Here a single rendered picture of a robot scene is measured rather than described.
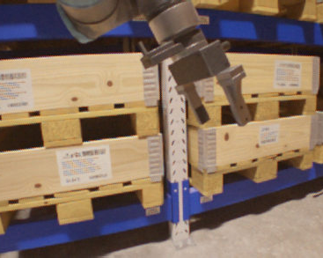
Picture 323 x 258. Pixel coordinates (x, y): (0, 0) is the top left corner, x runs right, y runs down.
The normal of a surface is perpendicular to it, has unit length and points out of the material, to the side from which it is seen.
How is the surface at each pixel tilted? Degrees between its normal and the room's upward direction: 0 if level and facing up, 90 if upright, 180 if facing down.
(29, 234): 90
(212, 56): 83
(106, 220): 90
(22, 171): 90
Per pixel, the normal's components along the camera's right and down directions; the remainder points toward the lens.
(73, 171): 0.33, 0.16
